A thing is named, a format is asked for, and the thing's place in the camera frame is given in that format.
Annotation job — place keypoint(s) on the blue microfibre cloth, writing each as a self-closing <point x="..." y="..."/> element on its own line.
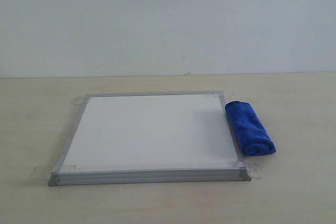
<point x="252" y="136"/>

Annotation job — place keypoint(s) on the white board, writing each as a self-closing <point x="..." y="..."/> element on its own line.
<point x="159" y="137"/>

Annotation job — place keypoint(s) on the clear tape back right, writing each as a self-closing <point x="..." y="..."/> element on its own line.
<point x="217" y="94"/>

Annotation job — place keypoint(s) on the clear tape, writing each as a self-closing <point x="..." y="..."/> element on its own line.
<point x="217" y="94"/>
<point x="45" y="172"/>
<point x="248" y="171"/>
<point x="80" y="100"/>

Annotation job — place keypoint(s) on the clear tape back left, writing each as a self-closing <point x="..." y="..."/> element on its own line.
<point x="80" y="100"/>

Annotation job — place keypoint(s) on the clear tape front right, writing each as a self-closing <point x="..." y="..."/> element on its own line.
<point x="248" y="171"/>

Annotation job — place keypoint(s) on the clear tape front left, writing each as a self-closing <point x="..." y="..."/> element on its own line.
<point x="45" y="172"/>

